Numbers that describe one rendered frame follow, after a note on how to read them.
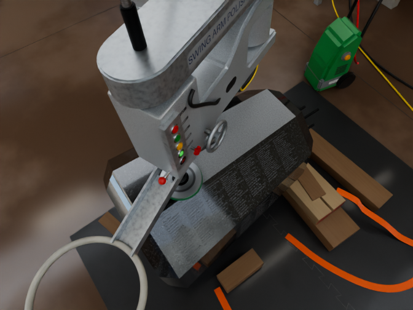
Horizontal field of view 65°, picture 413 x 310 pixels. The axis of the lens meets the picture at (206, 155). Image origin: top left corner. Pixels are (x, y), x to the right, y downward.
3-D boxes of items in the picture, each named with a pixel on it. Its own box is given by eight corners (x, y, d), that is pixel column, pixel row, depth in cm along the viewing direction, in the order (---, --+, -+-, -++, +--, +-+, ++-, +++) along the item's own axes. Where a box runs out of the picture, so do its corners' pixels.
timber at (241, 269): (227, 293, 217) (227, 291, 206) (217, 278, 222) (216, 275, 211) (262, 266, 224) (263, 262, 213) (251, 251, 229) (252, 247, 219)
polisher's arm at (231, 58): (239, 45, 178) (243, -48, 135) (278, 59, 170) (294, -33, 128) (159, 144, 149) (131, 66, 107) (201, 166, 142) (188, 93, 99)
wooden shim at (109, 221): (98, 221, 247) (98, 221, 246) (108, 211, 251) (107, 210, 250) (120, 242, 238) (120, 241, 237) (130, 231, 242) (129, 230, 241)
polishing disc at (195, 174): (153, 192, 162) (153, 191, 160) (168, 156, 171) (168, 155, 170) (193, 203, 157) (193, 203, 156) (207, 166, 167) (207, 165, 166)
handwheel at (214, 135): (210, 125, 145) (208, 104, 132) (229, 135, 142) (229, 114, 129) (191, 150, 139) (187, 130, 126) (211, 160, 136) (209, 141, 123)
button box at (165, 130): (184, 154, 126) (173, 109, 101) (189, 157, 125) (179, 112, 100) (172, 170, 123) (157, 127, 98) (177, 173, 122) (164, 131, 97)
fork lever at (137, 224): (186, 110, 156) (184, 106, 152) (220, 127, 150) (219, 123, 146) (109, 237, 147) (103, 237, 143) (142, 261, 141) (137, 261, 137)
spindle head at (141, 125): (185, 103, 155) (171, 24, 116) (225, 122, 148) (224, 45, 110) (139, 159, 141) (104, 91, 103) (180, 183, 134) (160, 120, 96)
